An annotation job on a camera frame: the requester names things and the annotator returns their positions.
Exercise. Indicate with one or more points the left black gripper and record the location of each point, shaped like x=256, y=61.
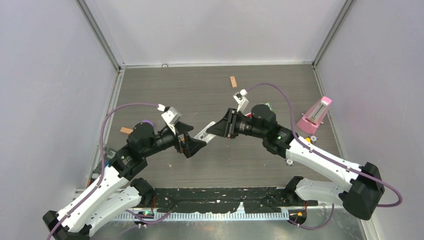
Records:
x=191, y=145

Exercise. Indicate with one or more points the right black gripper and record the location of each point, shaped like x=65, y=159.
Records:
x=224, y=126

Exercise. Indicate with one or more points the small white remote control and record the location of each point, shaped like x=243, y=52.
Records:
x=203, y=135

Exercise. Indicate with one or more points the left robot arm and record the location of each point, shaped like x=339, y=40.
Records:
x=117, y=189

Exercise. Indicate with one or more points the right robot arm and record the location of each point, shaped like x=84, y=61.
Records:
x=350, y=184

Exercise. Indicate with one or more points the purple round disc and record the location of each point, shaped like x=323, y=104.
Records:
x=147, y=121

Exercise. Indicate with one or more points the green monster cube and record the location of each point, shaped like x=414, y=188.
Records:
x=269, y=106

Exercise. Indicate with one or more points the small wooden block left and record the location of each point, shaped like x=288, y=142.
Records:
x=126, y=130

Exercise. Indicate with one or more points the small round poker chip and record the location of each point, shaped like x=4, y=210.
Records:
x=289, y=162

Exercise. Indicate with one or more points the pink metronome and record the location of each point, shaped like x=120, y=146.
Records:
x=313, y=118

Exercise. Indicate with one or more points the grey lego baseplate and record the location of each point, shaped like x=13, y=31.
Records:
x=109, y=153

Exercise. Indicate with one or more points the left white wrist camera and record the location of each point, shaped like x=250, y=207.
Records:
x=171, y=116

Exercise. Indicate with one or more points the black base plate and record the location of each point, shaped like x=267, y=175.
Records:
x=222, y=200

